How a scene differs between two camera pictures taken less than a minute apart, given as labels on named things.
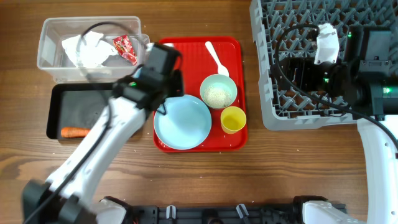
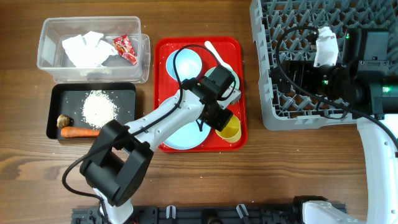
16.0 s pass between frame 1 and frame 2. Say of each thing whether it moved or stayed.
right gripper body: stayed
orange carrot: stayed
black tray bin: stayed
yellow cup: moved
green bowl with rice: moved
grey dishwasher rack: stayed
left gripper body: moved
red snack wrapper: stayed
